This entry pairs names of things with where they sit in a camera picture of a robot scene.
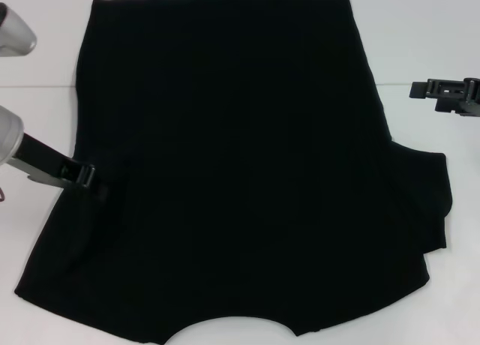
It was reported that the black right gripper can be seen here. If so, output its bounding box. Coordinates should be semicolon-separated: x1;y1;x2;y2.
409;76;480;118

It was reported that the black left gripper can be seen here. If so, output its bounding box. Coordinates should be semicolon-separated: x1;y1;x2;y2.
13;132;110;207

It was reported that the black t-shirt with white print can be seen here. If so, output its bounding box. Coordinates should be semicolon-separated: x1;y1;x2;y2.
13;0;455;345

